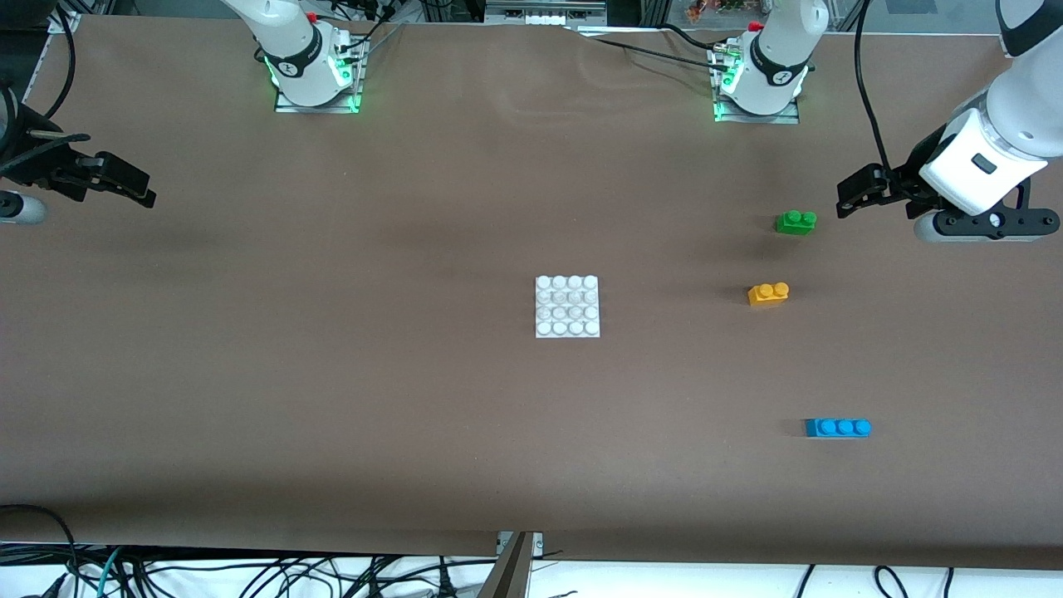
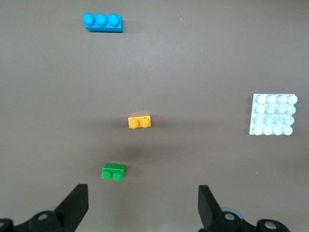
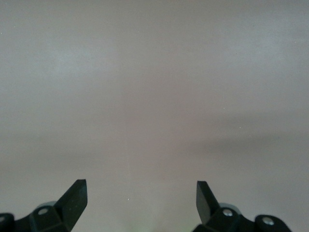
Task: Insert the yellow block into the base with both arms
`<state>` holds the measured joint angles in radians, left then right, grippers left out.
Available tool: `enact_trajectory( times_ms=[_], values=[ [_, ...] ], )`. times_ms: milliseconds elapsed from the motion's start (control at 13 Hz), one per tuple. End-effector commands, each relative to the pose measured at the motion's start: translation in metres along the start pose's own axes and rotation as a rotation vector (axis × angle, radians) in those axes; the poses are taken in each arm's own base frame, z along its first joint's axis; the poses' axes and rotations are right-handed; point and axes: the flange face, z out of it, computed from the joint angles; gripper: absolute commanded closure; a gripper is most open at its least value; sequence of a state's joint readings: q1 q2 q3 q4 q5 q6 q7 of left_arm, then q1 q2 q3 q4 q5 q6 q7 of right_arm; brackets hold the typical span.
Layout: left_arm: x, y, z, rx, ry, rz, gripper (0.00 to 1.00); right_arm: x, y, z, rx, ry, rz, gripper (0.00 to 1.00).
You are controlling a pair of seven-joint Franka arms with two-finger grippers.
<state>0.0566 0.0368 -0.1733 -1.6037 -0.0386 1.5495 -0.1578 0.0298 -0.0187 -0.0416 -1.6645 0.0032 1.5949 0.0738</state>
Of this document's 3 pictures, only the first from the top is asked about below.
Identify white studded base plate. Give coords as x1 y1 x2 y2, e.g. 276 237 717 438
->
534 274 601 340

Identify blue three-stud block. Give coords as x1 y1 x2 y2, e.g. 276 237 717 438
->
804 418 873 439

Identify colourful small objects pile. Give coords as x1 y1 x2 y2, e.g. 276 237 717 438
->
685 0 748 22

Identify brown table cover sheet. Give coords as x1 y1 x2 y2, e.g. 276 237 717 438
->
0 15 1063 570

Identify white power strip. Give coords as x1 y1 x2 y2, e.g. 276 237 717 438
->
486 0 607 26

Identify aluminium profile beam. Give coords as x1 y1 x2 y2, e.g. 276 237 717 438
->
478 532 532 598

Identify black cable along right arm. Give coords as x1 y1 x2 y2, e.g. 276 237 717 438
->
0 0 92 179

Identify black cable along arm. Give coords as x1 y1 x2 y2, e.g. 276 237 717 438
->
852 0 896 175
0 0 92 179

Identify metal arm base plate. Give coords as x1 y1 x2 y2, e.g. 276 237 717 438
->
272 79 365 115
712 96 802 125

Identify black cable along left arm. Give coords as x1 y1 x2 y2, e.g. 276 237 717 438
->
852 0 896 175

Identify aluminium table frame rail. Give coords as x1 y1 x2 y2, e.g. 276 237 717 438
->
0 0 81 159

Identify long black table cable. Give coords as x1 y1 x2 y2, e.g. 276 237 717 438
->
573 29 732 76

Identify black looped floor cable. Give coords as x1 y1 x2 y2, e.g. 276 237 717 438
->
0 505 80 598

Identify teal floor cable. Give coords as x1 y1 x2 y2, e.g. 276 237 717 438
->
96 547 125 598

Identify tangled black floor cables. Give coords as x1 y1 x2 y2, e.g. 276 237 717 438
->
0 544 499 598

